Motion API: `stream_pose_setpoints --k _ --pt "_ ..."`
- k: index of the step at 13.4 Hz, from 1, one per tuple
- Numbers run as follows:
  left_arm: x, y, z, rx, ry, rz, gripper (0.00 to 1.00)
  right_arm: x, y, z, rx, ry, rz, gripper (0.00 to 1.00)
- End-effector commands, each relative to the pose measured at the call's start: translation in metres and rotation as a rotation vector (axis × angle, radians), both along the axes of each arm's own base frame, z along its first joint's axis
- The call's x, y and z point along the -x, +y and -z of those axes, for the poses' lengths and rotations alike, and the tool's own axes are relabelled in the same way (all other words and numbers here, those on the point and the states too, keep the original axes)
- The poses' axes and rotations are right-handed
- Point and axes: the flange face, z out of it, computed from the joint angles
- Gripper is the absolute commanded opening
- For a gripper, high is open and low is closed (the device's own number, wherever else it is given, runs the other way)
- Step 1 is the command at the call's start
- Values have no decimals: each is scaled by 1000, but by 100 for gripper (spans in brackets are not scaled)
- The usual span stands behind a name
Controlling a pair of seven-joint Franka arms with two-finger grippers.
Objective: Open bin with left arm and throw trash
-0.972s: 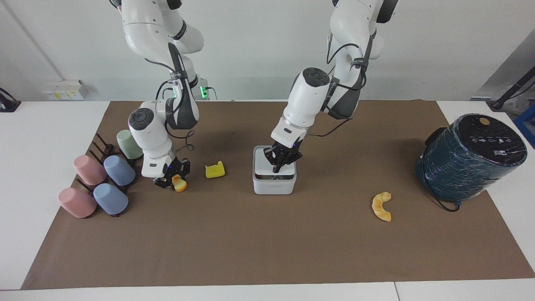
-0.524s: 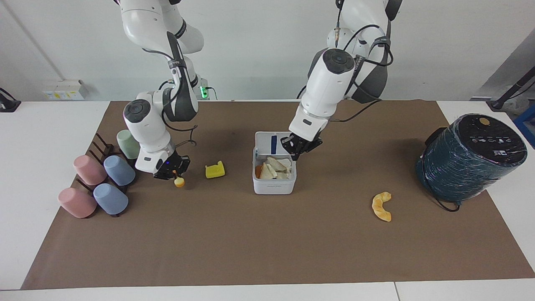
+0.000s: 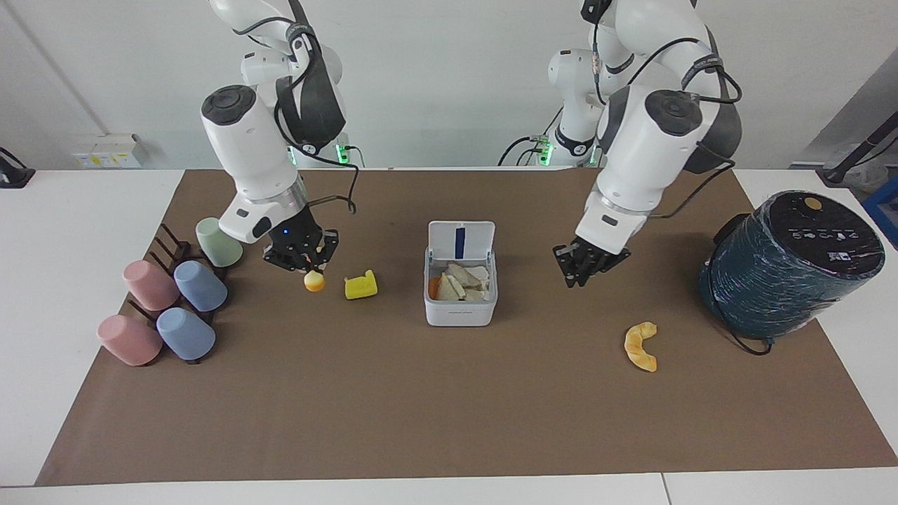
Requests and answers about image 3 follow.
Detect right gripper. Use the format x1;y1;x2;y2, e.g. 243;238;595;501
262;208;341;274

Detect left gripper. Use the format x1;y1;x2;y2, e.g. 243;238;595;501
552;237;631;290

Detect white bin with lid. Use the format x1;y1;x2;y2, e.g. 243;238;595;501
423;220;499;328

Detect yellow toy block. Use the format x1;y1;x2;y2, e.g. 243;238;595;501
344;269;378;301

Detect pale green cup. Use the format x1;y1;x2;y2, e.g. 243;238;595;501
195;217;244;269

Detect toy croissant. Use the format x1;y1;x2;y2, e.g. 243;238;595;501
624;321;659;373

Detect blue cup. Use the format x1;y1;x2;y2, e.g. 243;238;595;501
156;307;216;362
173;260;229;313

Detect dark brown cup rack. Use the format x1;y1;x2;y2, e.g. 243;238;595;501
126;223;229;365

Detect pink cup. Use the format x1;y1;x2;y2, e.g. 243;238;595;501
123;260;180;311
97;315;163;367

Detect dark round wrapped appliance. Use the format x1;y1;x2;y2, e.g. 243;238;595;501
698;189;886;341

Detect black stand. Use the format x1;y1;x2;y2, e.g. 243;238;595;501
0;147;36;189
817;111;898;187

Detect blue box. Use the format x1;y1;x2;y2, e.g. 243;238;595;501
862;175;898;248

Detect black cable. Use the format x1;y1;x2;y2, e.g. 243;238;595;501
498;135;541;167
275;105;360;215
628;35;743;220

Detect black appliance cord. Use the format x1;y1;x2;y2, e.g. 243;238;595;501
704;256;775;356

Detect white wall socket box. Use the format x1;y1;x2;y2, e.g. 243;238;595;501
70;133;145;170

